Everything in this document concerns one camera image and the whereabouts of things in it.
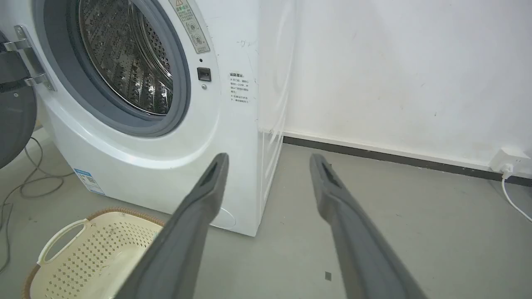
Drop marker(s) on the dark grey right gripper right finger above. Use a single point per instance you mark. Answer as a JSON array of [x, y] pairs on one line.
[[361, 249]]

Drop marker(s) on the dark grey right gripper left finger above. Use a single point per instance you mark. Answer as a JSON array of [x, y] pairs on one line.
[[183, 245]]

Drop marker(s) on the dark washing machine door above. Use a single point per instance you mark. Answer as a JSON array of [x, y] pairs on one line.
[[14, 104]]

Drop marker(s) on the cream perforated laundry basket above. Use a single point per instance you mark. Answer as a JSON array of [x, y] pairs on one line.
[[95, 259]]

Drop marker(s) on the dark skirting board strip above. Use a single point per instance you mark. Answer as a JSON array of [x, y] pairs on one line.
[[399, 158]]

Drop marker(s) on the white front-load washing machine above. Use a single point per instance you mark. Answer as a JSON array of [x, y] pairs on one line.
[[232, 137]]

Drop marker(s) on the white wall power socket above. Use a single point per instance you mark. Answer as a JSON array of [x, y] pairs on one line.
[[510, 161]]

